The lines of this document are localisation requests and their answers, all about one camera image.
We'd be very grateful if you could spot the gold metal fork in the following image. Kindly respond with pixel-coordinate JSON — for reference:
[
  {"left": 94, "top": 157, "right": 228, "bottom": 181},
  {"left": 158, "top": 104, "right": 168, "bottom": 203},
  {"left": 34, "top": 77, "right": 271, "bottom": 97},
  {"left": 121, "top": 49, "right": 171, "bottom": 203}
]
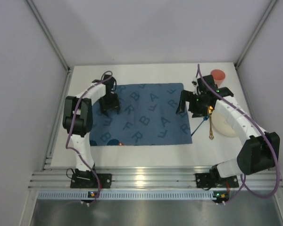
[{"left": 208, "top": 106, "right": 214, "bottom": 140}]

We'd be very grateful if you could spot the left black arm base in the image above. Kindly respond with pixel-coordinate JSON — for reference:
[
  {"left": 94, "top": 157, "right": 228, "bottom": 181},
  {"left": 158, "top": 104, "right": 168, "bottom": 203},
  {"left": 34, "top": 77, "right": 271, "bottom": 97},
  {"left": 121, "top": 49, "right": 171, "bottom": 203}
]
[{"left": 70, "top": 172, "right": 112, "bottom": 189}]

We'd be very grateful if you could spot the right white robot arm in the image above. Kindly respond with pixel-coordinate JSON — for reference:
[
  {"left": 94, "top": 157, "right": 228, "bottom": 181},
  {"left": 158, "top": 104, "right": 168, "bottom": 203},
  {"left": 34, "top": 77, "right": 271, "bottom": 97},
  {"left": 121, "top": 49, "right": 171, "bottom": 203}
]
[{"left": 176, "top": 75, "right": 280, "bottom": 180}]

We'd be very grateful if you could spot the blue letter placemat cloth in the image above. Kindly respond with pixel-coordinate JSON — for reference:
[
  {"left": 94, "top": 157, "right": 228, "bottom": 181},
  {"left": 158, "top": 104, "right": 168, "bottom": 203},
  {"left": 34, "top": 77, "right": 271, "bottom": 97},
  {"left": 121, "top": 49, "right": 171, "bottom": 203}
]
[{"left": 89, "top": 83, "right": 192, "bottom": 146}]

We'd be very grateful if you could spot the left aluminium frame post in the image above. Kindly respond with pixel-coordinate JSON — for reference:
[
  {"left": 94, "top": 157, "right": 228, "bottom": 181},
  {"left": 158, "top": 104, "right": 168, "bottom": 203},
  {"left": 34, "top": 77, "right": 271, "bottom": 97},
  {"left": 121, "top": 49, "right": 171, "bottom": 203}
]
[{"left": 24, "top": 0, "right": 70, "bottom": 72}]

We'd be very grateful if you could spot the cream round plate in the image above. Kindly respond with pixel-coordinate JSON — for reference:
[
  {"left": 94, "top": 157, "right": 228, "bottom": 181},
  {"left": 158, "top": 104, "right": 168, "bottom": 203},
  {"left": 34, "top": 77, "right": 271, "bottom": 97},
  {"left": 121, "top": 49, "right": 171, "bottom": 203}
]
[{"left": 212, "top": 110, "right": 238, "bottom": 137}]

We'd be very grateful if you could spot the pink plastic cup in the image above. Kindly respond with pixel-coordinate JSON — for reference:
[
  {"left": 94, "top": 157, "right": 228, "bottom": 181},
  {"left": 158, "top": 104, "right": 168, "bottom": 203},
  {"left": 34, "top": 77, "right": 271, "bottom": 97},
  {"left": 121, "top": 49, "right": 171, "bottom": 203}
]
[{"left": 211, "top": 69, "right": 226, "bottom": 87}]

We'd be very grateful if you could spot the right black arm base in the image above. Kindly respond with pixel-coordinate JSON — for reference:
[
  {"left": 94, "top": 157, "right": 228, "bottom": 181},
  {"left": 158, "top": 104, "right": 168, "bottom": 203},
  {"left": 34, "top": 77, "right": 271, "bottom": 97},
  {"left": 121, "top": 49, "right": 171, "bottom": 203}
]
[{"left": 195, "top": 173, "right": 239, "bottom": 190}]

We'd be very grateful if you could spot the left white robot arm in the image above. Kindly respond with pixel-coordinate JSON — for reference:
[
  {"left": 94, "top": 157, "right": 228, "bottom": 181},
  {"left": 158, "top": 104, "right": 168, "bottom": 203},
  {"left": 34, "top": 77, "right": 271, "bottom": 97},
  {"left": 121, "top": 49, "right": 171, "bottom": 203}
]
[{"left": 62, "top": 71, "right": 120, "bottom": 172}]

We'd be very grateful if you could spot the perforated grey cable duct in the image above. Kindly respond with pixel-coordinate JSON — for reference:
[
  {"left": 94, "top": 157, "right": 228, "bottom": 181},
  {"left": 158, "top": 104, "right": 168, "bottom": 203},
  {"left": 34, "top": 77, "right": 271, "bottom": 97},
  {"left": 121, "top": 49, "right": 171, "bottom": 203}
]
[{"left": 37, "top": 190, "right": 229, "bottom": 200}]

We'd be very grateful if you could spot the aluminium frame post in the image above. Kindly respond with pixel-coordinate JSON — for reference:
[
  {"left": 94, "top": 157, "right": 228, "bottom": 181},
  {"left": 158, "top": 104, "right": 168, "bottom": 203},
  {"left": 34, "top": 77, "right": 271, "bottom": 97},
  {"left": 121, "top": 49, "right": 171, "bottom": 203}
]
[
  {"left": 24, "top": 0, "right": 70, "bottom": 72},
  {"left": 234, "top": 0, "right": 279, "bottom": 70}
]

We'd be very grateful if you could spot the aluminium mounting rail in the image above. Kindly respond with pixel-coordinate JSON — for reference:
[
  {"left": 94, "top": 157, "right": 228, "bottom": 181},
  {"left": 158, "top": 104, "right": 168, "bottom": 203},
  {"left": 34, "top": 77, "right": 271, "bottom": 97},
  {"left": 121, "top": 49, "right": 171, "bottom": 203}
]
[{"left": 28, "top": 166, "right": 283, "bottom": 189}]

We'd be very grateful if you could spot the right aluminium frame post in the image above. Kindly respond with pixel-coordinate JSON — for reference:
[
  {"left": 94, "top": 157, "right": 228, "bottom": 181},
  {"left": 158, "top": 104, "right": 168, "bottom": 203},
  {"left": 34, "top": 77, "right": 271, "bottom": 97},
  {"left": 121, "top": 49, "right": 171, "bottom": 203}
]
[{"left": 234, "top": 0, "right": 279, "bottom": 70}]

